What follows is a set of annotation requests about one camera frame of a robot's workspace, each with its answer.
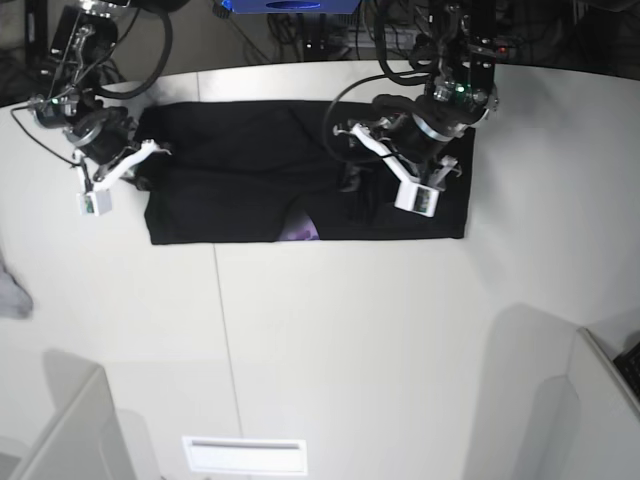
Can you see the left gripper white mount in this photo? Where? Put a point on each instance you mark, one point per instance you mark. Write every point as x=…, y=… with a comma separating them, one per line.
x=409, y=145

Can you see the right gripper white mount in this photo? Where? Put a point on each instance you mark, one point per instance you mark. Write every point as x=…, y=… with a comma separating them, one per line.
x=106, y=150

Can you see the black T-shirt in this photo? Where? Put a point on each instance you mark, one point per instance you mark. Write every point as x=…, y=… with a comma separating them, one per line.
x=244, y=172

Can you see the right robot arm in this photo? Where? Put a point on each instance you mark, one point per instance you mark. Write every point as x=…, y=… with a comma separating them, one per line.
x=86, y=38

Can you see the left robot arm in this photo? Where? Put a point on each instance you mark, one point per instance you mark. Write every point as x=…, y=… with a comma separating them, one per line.
x=451, y=65

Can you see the grey cloth at table edge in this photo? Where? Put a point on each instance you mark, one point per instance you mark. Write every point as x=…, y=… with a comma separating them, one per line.
x=16, y=303

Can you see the black flat device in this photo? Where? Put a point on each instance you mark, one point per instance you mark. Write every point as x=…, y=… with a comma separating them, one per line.
x=36, y=41

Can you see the blue box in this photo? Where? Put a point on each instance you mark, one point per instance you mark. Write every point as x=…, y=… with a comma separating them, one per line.
x=291, y=6

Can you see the white partition panel left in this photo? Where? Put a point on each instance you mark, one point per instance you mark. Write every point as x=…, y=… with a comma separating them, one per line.
x=83, y=439

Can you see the white partition panel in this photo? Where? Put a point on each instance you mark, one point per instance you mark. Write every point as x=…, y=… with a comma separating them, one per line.
x=606, y=445
x=83, y=439

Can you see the black keyboard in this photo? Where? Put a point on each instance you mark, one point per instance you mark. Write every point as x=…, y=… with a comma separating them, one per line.
x=628, y=365

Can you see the white partition panel right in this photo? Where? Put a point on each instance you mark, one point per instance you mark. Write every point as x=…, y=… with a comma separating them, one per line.
x=606, y=445

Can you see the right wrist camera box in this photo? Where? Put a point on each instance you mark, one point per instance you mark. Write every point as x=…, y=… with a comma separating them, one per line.
x=94, y=203

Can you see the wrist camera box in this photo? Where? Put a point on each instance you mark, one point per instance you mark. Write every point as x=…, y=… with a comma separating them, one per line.
x=94, y=203
x=416, y=198

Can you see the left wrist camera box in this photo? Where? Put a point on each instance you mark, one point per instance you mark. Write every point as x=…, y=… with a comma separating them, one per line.
x=416, y=198

